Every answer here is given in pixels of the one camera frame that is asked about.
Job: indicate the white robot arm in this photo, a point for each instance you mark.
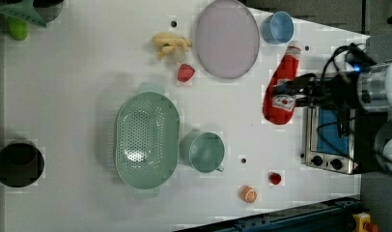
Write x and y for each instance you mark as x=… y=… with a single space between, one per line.
x=378 y=80

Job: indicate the yellow red clamp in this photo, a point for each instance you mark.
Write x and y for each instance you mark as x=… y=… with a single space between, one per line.
x=363 y=223

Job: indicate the red ketchup bottle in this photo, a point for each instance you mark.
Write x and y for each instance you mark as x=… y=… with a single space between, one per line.
x=278 y=106

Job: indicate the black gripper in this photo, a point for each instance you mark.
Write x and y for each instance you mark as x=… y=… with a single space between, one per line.
x=329 y=93

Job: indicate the orange slice toy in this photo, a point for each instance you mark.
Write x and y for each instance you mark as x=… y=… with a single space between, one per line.
x=248 y=194

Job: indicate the silver toaster oven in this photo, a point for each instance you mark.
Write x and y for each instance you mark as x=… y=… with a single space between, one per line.
x=343 y=140

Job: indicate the grey round plate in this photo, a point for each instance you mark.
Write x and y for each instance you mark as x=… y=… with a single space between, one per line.
x=227 y=39

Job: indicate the green oval strainer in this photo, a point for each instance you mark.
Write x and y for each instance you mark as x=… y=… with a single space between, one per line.
x=147 y=137

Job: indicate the black cylinder container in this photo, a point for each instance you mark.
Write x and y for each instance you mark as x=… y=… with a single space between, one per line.
x=21 y=165

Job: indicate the peeled banana toy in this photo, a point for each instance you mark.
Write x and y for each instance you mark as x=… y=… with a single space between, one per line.
x=171 y=44

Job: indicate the small red strawberry toy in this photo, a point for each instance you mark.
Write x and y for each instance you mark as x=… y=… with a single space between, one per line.
x=275 y=178

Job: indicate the blue metal frame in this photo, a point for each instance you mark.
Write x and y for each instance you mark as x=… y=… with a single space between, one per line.
x=327 y=216

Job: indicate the green mug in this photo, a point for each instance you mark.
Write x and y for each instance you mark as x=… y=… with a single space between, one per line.
x=203 y=151

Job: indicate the black cup with funnel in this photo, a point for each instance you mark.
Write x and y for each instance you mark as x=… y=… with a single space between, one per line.
x=48 y=9

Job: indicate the green funnel tool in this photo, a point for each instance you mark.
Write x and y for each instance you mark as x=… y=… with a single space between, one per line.
x=19 y=15

